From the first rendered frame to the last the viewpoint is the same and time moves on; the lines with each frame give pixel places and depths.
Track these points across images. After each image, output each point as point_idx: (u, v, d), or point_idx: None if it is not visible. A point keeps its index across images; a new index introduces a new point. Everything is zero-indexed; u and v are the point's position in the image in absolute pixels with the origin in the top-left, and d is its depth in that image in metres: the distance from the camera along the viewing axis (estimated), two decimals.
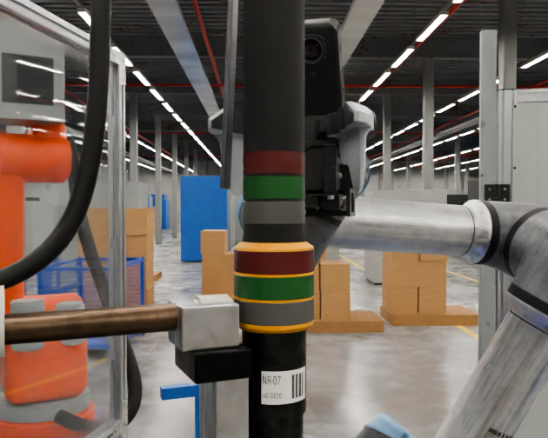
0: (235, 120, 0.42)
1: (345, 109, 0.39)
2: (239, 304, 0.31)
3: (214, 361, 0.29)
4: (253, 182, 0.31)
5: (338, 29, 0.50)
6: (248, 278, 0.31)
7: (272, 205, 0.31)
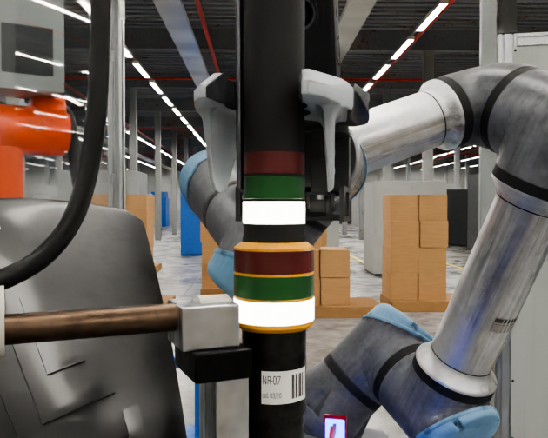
0: (227, 90, 0.31)
1: (298, 78, 0.29)
2: (239, 304, 0.31)
3: (214, 361, 0.29)
4: (253, 182, 0.31)
5: None
6: (248, 278, 0.31)
7: (272, 205, 0.31)
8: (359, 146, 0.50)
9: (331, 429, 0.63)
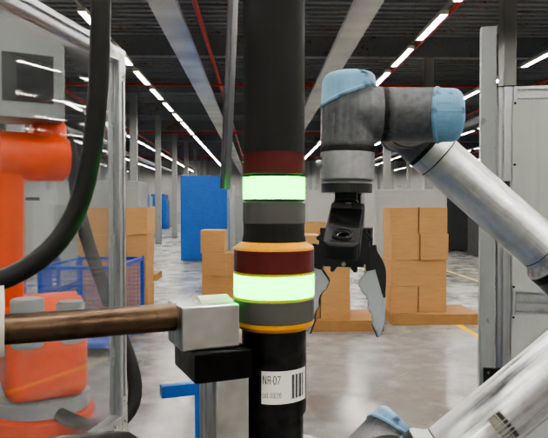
0: (315, 313, 0.83)
1: (372, 327, 0.81)
2: (239, 304, 0.31)
3: (214, 361, 0.29)
4: (253, 182, 0.31)
5: (359, 250, 0.73)
6: (248, 278, 0.31)
7: (272, 205, 0.31)
8: (372, 167, 0.82)
9: None
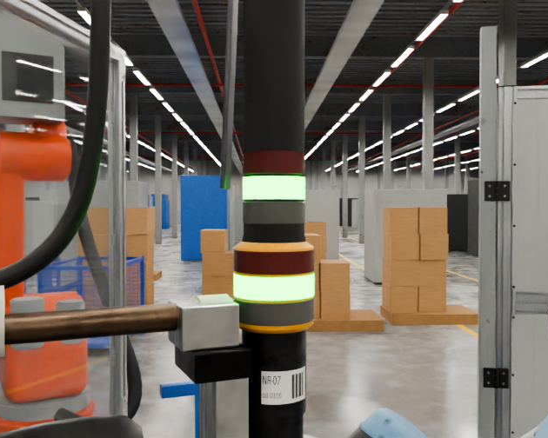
0: None
1: None
2: (239, 304, 0.31)
3: (214, 361, 0.29)
4: (253, 182, 0.31)
5: None
6: (248, 278, 0.31)
7: (272, 205, 0.31)
8: None
9: None
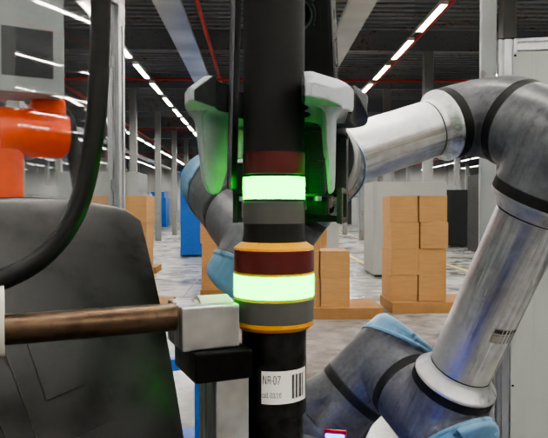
0: (218, 93, 0.32)
1: (301, 81, 0.29)
2: (239, 304, 0.31)
3: (214, 361, 0.29)
4: (253, 182, 0.31)
5: None
6: (248, 278, 0.31)
7: (272, 205, 0.31)
8: (357, 147, 0.50)
9: None
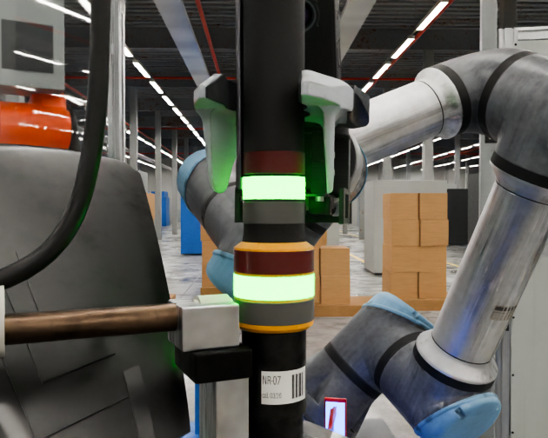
0: (227, 91, 0.31)
1: (298, 80, 0.29)
2: (239, 304, 0.31)
3: (214, 361, 0.29)
4: (253, 182, 0.31)
5: None
6: (248, 278, 0.31)
7: (272, 205, 0.31)
8: (359, 149, 0.50)
9: (331, 411, 0.63)
